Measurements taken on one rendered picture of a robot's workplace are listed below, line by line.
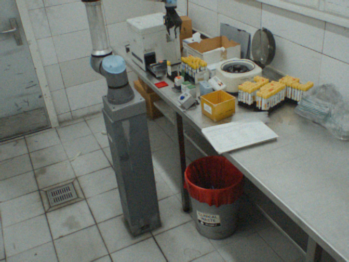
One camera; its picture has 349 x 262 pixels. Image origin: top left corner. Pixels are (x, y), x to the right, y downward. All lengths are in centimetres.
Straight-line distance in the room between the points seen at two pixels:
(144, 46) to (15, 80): 158
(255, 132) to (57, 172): 196
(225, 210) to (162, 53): 112
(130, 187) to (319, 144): 113
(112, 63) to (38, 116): 204
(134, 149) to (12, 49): 186
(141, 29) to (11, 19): 144
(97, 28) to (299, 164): 121
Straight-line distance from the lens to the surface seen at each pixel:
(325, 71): 218
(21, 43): 375
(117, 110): 211
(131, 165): 231
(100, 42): 216
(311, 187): 163
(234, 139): 186
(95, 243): 270
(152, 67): 263
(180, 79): 235
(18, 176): 352
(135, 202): 248
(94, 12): 212
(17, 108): 396
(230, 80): 225
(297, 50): 231
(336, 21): 202
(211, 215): 241
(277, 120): 204
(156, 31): 265
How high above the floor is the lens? 190
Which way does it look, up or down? 31 degrees down
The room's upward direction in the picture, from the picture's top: 6 degrees counter-clockwise
